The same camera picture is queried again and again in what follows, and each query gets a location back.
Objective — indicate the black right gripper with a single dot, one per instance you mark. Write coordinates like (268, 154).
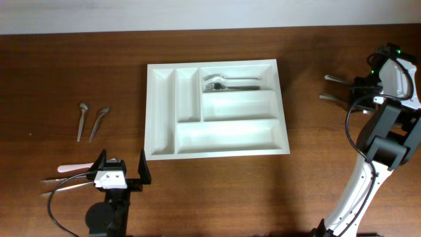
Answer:
(356, 103)

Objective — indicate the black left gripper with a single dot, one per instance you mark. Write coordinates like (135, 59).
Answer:
(135, 184)

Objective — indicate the steel fork dark handle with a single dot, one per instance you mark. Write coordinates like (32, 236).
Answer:
(220, 87)

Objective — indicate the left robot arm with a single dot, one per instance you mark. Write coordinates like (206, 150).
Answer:
(110, 217)

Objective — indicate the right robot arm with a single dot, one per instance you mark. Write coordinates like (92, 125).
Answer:
(387, 141)

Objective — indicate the white plastic knife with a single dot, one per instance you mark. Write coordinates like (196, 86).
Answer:
(74, 167)

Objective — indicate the small steel teaspoon right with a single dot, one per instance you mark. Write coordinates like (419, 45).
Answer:
(101, 113)

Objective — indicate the small steel teaspoon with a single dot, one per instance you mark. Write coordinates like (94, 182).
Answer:
(101, 113)
(83, 107)

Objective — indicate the small steel teaspoon left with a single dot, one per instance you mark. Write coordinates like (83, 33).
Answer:
(83, 107)

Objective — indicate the white plastic cutlery tray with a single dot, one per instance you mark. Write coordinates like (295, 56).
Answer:
(184, 122)

